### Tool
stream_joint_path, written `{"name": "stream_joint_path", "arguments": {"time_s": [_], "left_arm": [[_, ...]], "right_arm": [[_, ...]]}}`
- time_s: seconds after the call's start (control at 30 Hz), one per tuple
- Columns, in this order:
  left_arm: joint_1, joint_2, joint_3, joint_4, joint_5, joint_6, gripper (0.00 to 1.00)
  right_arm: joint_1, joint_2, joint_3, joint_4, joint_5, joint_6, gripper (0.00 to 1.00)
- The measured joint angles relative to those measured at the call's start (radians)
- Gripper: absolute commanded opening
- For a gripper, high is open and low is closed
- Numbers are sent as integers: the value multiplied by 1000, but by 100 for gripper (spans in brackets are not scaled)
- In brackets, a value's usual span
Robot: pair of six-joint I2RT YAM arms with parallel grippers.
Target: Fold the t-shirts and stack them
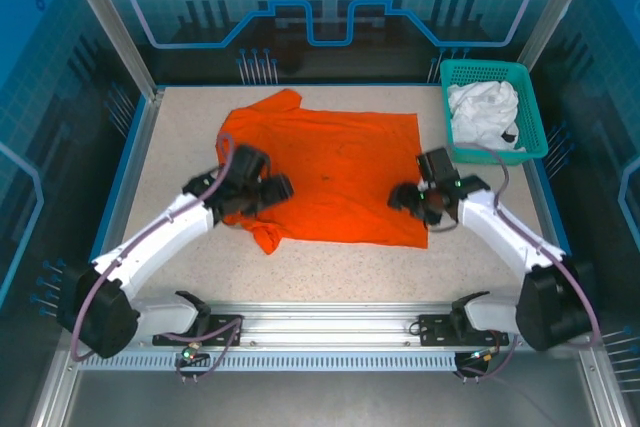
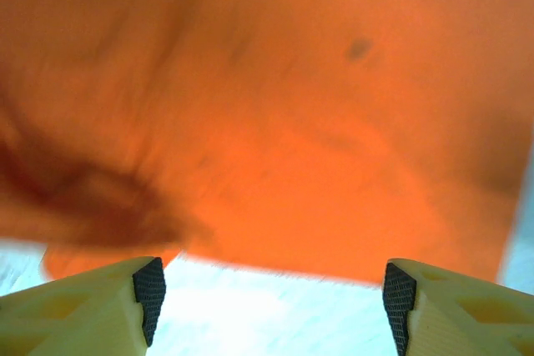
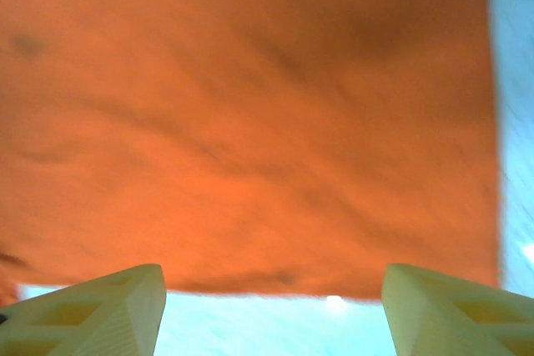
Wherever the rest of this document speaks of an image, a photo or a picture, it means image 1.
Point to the orange t-shirt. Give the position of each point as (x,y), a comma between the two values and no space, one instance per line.
(345,172)

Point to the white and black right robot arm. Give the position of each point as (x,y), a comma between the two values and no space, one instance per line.
(495,232)

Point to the white t-shirt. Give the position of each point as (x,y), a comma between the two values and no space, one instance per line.
(482,112)

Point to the teal plastic basket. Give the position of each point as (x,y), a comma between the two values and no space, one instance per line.
(530,112)

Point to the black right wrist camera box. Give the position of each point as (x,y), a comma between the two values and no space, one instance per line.
(437,166)

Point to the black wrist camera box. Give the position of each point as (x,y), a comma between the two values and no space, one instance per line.
(250,163)
(437,166)

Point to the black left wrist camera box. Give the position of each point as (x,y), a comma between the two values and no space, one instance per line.
(250,163)

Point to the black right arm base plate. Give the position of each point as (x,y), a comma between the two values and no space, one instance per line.
(435,329)

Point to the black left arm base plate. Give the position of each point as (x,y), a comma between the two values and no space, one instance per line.
(222,329)

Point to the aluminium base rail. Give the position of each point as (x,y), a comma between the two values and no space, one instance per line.
(325,322)

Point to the aluminium frame post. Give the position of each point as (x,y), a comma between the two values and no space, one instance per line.
(115,27)
(560,12)

